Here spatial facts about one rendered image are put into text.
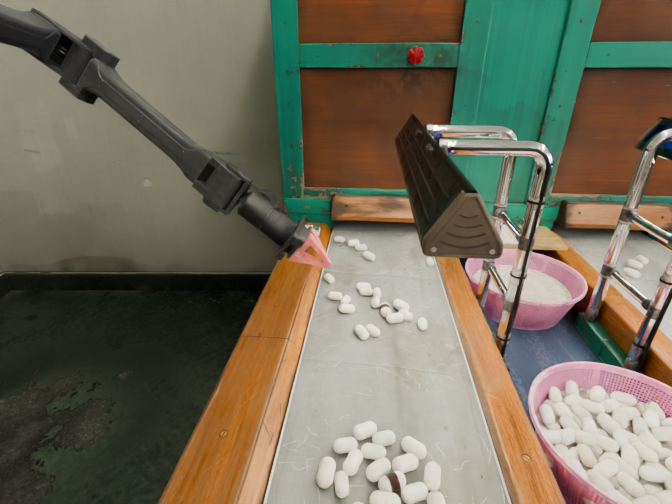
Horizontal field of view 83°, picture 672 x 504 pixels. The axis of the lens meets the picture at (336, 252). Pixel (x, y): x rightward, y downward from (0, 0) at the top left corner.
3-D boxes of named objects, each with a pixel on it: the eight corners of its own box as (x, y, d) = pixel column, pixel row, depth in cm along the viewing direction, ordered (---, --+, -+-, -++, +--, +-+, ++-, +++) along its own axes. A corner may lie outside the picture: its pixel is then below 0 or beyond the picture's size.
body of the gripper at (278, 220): (311, 220, 78) (282, 197, 76) (302, 239, 69) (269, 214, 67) (293, 241, 80) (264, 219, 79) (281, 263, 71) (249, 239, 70)
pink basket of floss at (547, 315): (540, 356, 79) (552, 319, 75) (438, 299, 98) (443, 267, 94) (595, 311, 93) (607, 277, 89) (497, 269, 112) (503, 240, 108)
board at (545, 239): (443, 246, 106) (444, 242, 105) (435, 225, 119) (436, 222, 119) (567, 251, 103) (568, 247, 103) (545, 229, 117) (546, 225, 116)
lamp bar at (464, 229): (422, 258, 39) (429, 190, 36) (394, 144, 95) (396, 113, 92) (502, 261, 39) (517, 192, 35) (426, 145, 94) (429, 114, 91)
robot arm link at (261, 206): (229, 211, 70) (248, 187, 69) (237, 206, 76) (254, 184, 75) (260, 235, 71) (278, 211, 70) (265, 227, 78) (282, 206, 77)
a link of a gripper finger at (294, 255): (342, 244, 79) (307, 216, 77) (339, 259, 73) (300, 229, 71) (322, 266, 82) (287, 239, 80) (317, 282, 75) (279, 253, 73)
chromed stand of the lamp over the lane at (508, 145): (404, 378, 74) (429, 141, 54) (398, 316, 91) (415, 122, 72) (505, 384, 72) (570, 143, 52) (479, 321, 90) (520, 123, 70)
